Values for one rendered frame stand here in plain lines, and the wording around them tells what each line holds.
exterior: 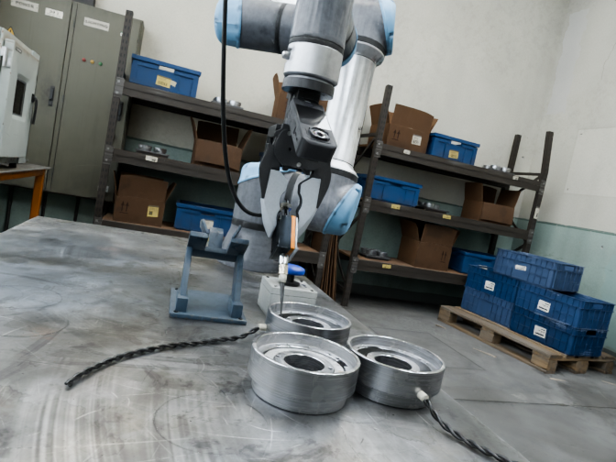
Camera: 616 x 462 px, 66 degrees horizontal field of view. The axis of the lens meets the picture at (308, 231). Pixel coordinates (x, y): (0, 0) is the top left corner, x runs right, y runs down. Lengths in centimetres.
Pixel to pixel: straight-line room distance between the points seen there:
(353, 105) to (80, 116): 343
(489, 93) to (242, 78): 266
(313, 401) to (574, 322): 373
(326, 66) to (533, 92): 544
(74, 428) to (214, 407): 11
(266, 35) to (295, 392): 54
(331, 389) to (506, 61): 552
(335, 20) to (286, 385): 45
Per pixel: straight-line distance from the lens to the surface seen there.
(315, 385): 43
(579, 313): 409
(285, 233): 62
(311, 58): 64
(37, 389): 44
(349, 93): 106
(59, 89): 433
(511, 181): 508
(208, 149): 396
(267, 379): 44
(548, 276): 426
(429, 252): 473
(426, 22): 537
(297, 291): 70
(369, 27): 111
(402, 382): 49
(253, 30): 79
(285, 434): 41
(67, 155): 430
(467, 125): 549
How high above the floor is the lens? 99
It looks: 5 degrees down
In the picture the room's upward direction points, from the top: 11 degrees clockwise
